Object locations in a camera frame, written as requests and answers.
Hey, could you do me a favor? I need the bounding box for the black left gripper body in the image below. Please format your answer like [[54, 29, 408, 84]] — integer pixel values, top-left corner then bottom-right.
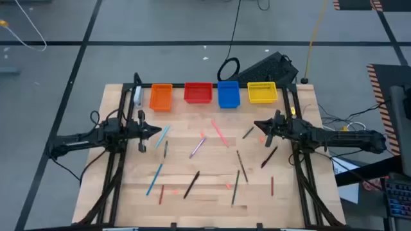
[[127, 110, 148, 153]]

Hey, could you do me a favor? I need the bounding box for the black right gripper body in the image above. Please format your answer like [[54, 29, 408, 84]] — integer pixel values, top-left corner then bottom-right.
[[265, 109, 292, 148]]

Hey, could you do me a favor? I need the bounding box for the light blue pen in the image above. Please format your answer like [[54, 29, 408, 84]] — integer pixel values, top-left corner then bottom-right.
[[155, 124, 170, 149]]

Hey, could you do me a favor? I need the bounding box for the dark red pen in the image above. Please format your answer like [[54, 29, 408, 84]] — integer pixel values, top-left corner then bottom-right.
[[260, 146, 279, 169]]

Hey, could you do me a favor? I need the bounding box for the blue pencil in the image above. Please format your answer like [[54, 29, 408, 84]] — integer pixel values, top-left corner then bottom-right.
[[146, 163, 164, 196]]

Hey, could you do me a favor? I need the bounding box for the pink pencil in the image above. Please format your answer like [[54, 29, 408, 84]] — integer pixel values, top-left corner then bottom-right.
[[211, 119, 230, 148]]

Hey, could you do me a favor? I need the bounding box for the light purple pen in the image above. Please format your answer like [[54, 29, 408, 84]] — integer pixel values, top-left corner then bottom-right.
[[189, 137, 207, 159]]

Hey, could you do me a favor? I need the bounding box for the black pen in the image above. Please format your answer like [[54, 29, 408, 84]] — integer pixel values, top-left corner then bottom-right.
[[183, 170, 201, 200]]

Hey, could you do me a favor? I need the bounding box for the green pencil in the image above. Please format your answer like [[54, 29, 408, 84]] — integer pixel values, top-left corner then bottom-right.
[[231, 169, 241, 208]]

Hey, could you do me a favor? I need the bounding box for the yellow plastic bin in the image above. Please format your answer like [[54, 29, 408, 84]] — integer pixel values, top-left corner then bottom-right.
[[247, 81, 279, 105]]

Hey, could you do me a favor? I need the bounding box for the orange plastic bin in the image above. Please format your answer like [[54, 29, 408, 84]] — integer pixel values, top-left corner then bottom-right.
[[149, 83, 173, 112]]

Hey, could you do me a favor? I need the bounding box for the blue plastic bin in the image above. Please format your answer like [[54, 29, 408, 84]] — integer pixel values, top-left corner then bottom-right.
[[217, 80, 241, 109]]

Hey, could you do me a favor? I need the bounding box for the black keyboard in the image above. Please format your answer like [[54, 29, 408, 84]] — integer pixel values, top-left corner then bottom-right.
[[236, 51, 299, 87]]

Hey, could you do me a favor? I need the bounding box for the red plastic bin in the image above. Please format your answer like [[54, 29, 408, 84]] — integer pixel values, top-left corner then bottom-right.
[[184, 81, 214, 105]]

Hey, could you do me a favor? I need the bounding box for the white paper sheet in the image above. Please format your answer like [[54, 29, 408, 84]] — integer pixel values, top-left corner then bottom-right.
[[333, 156, 360, 205]]

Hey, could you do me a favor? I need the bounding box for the black desk beam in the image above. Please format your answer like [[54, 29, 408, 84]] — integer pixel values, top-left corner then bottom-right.
[[333, 155, 405, 187]]

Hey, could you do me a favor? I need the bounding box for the black mat with hazard stripes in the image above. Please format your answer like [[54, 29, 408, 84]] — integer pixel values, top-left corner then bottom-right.
[[333, 0, 411, 12], [366, 63, 411, 157]]

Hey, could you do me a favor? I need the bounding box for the grey panel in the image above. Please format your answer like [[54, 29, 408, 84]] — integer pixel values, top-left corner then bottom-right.
[[389, 85, 411, 178]]

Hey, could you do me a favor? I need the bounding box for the backlit computer keyboard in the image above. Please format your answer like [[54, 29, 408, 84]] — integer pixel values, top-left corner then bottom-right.
[[383, 178, 411, 221]]

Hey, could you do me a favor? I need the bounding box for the grey-blue floor object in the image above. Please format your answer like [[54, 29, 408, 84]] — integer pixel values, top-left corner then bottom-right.
[[0, 66, 21, 76]]

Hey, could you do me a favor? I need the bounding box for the white box on frame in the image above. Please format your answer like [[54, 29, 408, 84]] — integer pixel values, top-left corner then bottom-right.
[[133, 85, 144, 109]]

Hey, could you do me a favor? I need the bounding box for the black aluminium table frame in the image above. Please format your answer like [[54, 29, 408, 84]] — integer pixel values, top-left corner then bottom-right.
[[72, 72, 347, 231]]

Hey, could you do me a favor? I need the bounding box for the yellow cable with black foot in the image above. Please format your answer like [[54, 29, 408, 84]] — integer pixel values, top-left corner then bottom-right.
[[301, 0, 329, 85]]

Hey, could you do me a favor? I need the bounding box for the black hanging cable with coil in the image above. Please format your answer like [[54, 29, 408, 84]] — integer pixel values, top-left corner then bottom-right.
[[217, 0, 242, 82]]

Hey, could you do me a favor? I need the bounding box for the white cable with yellow plug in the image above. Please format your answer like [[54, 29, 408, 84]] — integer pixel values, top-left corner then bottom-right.
[[0, 0, 48, 53]]

